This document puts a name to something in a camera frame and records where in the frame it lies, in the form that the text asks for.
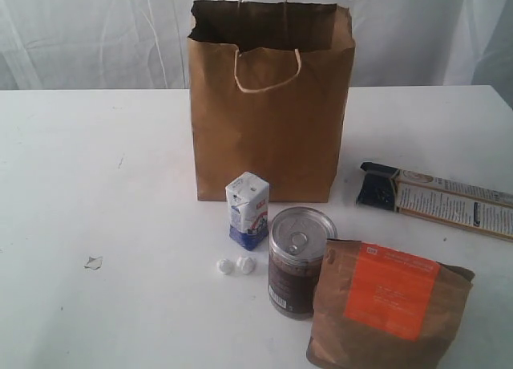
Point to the dark can with pull-tab lid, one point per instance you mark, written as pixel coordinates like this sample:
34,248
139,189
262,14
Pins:
297,240

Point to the brown paper shopping bag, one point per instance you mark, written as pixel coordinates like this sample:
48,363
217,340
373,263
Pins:
269,84

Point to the long printed cardboard box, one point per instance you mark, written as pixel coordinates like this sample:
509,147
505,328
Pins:
447,202

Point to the small white blue milk carton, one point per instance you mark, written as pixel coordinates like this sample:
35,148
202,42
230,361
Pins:
248,198

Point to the white backdrop curtain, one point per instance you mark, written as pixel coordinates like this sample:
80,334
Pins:
82,44

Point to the brown pouch with orange label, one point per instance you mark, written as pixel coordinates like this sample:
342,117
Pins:
376,307

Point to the small torn tape scrap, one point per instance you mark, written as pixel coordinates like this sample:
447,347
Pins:
94,263

